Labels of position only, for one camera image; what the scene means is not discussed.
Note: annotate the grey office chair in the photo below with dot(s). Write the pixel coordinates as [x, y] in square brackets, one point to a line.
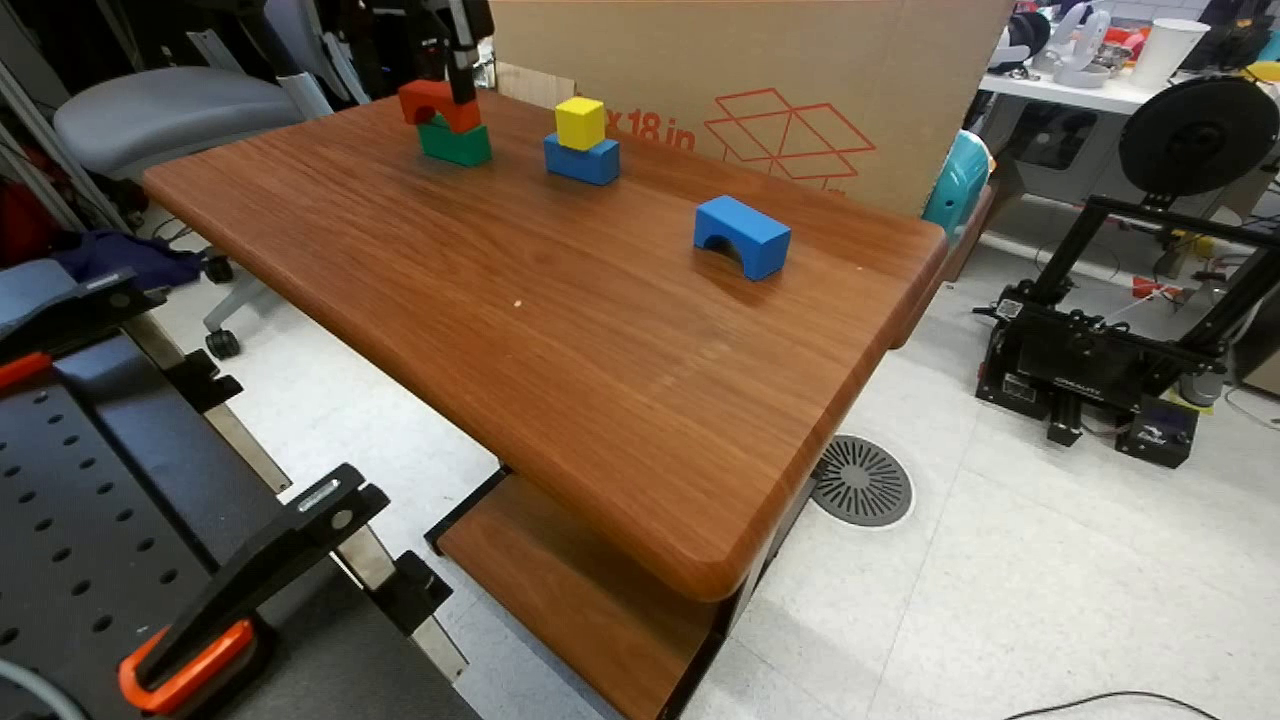
[173, 119]

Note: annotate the large cardboard box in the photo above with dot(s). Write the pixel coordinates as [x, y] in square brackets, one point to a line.
[800, 66]

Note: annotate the green rectangular block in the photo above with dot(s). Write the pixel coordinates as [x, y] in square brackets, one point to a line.
[459, 145]

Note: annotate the blue rectangular block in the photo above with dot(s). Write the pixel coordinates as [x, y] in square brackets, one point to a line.
[580, 165]

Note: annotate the aluminium frame rail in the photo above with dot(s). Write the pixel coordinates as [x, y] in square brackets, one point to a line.
[402, 600]

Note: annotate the round metal floor drain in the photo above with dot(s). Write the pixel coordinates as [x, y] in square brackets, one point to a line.
[863, 480]

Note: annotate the wooden lower table shelf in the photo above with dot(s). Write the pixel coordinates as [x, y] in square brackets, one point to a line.
[574, 600]

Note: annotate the black filament spool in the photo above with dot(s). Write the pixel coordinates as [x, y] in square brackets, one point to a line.
[1197, 139]

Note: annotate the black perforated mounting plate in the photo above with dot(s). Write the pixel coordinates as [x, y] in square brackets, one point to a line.
[81, 532]

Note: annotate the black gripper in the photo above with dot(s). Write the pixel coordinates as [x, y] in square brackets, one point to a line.
[462, 22]

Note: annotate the white cluttered table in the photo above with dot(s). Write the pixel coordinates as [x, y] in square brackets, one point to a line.
[1067, 89]

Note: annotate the orange arch block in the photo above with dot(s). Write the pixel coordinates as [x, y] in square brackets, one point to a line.
[427, 100]

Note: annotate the yellow cube block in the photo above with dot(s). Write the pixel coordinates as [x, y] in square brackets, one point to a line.
[580, 123]

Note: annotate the black 3D printer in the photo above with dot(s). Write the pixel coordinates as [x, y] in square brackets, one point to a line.
[1083, 362]

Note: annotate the blue arch block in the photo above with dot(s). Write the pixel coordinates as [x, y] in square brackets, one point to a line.
[747, 228]

